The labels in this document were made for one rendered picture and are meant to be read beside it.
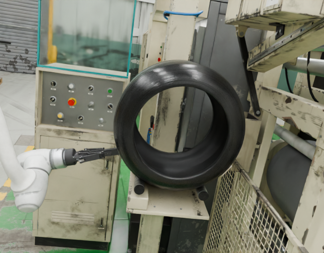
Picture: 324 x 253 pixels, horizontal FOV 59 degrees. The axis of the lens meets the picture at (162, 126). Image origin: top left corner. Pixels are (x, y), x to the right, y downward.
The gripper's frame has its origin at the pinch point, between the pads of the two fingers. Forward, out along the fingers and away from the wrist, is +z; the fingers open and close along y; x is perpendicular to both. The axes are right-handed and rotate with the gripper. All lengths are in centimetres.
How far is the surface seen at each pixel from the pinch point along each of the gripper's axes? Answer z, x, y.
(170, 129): 28.6, 0.8, 25.8
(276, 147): 95, 27, 44
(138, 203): 9.3, 20.6, -11.0
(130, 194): 6.2, 17.2, -8.5
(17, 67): -386, -16, 844
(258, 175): 74, 32, 20
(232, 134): 51, -5, -12
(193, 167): 37.1, 17.2, 10.1
